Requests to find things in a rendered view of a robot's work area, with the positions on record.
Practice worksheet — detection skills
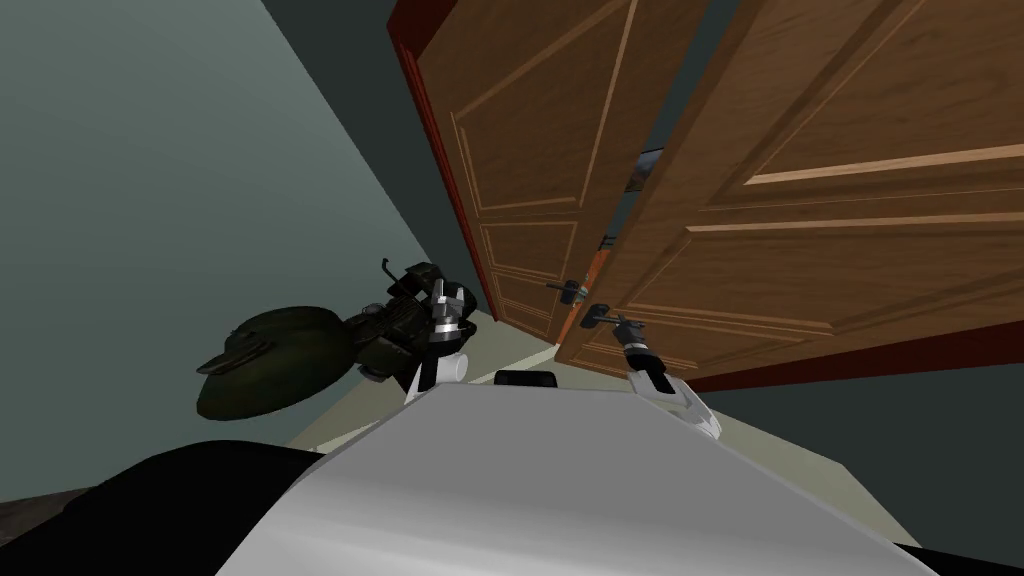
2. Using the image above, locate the dark lever door handle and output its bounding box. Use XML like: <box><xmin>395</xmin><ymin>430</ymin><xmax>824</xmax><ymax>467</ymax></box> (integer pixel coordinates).
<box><xmin>546</xmin><ymin>277</ymin><xmax>590</xmax><ymax>307</ymax></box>
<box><xmin>580</xmin><ymin>304</ymin><xmax>633</xmax><ymax>330</ymax></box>

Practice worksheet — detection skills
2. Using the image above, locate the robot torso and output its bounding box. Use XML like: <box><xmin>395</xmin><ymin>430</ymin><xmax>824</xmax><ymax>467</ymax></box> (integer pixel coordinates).
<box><xmin>214</xmin><ymin>369</ymin><xmax>939</xmax><ymax>576</ymax></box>

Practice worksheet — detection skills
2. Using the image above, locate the dark green motorcycle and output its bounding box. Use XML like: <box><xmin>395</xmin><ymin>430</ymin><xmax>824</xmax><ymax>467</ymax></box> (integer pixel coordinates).
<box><xmin>195</xmin><ymin>255</ymin><xmax>481</xmax><ymax>423</ymax></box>

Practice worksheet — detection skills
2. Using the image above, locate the brown wooden door leaf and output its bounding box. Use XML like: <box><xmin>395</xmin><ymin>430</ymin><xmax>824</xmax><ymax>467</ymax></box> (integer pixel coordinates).
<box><xmin>554</xmin><ymin>0</ymin><xmax>1024</xmax><ymax>393</ymax></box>
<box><xmin>387</xmin><ymin>0</ymin><xmax>713</xmax><ymax>345</ymax></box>

